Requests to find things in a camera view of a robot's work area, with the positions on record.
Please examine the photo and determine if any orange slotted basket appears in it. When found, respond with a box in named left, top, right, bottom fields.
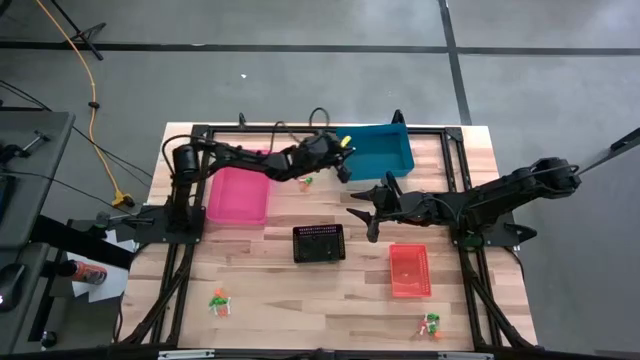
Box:
left=388, top=243, right=433, bottom=299

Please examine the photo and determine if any pink plastic bin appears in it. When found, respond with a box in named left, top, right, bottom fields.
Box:
left=206, top=166, right=272, bottom=226

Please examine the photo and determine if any grey desk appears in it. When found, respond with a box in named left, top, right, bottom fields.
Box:
left=0, top=110, right=76, bottom=351

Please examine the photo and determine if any black tripod stand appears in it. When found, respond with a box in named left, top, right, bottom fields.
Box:
left=49, top=0, right=107, bottom=61

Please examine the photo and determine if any black handled tool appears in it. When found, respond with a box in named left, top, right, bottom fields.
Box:
left=0, top=129, right=51, bottom=164

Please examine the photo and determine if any orange can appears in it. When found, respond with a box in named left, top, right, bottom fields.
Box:
left=57, top=259, right=109, bottom=286

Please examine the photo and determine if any yellow extension cable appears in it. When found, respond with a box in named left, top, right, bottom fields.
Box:
left=33, top=0, right=135, bottom=209

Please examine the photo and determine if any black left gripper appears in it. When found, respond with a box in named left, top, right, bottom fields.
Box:
left=299, top=130, right=357, bottom=184

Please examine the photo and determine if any black computer mouse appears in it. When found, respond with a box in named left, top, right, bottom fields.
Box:
left=0, top=263, right=28, bottom=313

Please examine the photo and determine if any black cable loop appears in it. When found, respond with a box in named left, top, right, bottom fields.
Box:
left=307, top=106, right=332, bottom=130

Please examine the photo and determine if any clamp with green knob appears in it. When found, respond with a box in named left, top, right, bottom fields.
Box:
left=82, top=210, right=156, bottom=236

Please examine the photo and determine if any black slotted basket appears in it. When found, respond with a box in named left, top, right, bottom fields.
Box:
left=291, top=223, right=347, bottom=265

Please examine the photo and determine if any blue plastic bin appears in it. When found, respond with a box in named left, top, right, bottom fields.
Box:
left=335, top=123, right=416, bottom=182

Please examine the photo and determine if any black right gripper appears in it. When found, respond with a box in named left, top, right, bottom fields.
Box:
left=346, top=171, right=436, bottom=244

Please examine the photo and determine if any black beam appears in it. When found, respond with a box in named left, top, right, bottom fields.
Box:
left=29, top=214, right=136, bottom=271

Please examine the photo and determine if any black metal table frame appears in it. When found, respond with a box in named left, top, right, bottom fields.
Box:
left=119, top=122, right=539, bottom=351

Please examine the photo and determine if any white paper sheet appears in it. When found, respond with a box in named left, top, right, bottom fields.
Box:
left=64, top=227, right=137, bottom=305

